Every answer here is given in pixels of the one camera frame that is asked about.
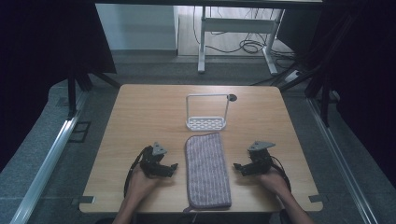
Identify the dark curtain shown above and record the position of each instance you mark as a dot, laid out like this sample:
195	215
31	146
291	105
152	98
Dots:
40	62
364	77

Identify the metal floor rail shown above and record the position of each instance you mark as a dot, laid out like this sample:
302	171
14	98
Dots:
339	155
46	161

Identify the black stand legs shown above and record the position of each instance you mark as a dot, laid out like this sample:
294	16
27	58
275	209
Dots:
325	99
72	93

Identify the white desk frame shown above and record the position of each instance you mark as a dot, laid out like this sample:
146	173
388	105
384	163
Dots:
239	25

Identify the purple striped towel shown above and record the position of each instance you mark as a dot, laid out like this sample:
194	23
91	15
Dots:
207	171

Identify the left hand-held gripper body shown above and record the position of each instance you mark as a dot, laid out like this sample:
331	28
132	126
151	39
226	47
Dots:
151	164

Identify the person's right hand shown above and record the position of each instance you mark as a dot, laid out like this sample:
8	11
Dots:
274	183

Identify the white towel rack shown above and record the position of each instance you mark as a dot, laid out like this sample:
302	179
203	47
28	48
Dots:
205	123

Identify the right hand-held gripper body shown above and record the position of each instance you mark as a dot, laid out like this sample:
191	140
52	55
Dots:
260	160

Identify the white power strip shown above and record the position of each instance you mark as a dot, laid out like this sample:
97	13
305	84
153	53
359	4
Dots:
293	76

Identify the person's left hand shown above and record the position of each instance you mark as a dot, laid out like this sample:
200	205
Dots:
141	186

